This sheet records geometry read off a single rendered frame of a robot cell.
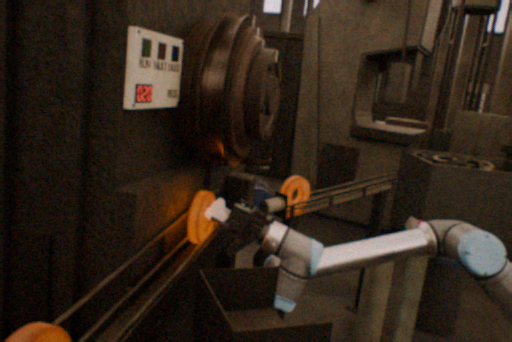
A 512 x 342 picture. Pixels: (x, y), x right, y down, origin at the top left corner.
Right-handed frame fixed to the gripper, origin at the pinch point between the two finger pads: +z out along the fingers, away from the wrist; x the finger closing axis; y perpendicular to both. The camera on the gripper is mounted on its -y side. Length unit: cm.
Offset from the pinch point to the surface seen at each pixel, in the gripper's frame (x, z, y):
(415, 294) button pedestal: -79, -86, -24
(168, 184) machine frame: 13.8, 8.0, 8.1
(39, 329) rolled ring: 72, -1, 2
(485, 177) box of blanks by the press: -219, -127, 25
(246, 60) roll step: -3.6, 5.1, 44.9
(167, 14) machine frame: 10, 25, 48
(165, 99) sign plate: 12.0, 17.4, 28.4
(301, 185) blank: -64, -20, 3
